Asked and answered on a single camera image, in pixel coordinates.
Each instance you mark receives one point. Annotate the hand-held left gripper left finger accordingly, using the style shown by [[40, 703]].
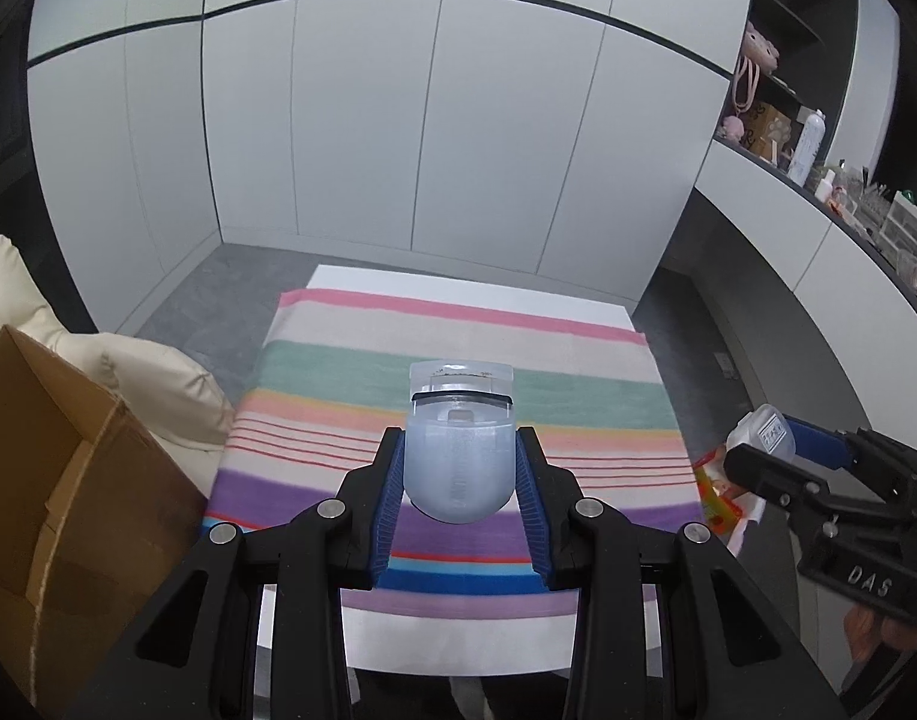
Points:
[[387, 510]]

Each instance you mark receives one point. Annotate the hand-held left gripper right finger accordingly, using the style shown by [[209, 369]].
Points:
[[533, 510]]

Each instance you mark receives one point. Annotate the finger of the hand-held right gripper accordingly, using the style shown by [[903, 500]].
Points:
[[773, 480], [818, 442]]

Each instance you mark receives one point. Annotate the small clear jar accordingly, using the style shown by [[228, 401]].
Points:
[[762, 431]]

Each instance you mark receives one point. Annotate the translucent eyelash curler case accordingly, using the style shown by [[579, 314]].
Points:
[[458, 465]]

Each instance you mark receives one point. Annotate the brown cardboard box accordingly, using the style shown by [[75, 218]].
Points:
[[68, 465]]

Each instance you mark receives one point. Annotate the person's right hand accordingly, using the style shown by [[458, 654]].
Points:
[[867, 630]]

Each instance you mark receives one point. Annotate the red plastic bag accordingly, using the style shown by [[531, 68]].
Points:
[[717, 502]]

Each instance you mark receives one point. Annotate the white table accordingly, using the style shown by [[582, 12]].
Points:
[[458, 645]]

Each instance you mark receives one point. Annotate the striped colourful cloth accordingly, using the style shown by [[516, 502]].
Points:
[[458, 337]]

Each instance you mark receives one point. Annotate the clear plastic organiser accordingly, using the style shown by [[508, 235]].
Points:
[[908, 225]]

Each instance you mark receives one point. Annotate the cream cushioned chair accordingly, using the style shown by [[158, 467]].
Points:
[[158, 382]]

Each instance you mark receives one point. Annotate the white spray bottle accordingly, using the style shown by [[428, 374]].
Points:
[[806, 146]]

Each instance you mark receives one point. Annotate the brown printed box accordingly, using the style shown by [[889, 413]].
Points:
[[767, 131]]

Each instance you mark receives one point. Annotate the pink plush bag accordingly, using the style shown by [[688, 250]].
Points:
[[751, 67]]

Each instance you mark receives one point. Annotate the black glass cabinet door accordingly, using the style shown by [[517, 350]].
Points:
[[1, 127]]

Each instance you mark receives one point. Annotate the wall power outlet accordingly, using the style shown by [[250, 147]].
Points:
[[725, 365]]

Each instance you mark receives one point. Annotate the dark wall shelf unit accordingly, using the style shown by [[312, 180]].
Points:
[[818, 30]]

